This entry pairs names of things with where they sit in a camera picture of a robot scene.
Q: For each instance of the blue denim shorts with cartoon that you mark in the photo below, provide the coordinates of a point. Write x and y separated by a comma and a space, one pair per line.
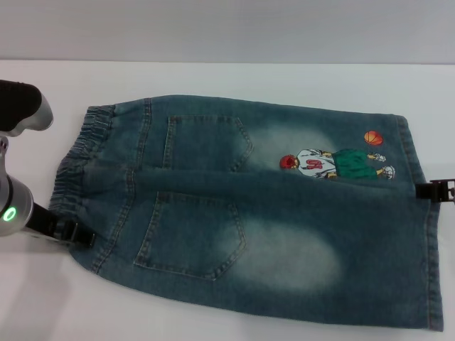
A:
249, 220

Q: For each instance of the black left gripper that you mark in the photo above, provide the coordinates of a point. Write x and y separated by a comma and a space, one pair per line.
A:
48, 223

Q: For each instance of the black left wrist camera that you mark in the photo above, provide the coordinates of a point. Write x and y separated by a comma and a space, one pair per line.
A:
17, 103

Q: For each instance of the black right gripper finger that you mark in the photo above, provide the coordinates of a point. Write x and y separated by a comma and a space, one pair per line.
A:
423, 192

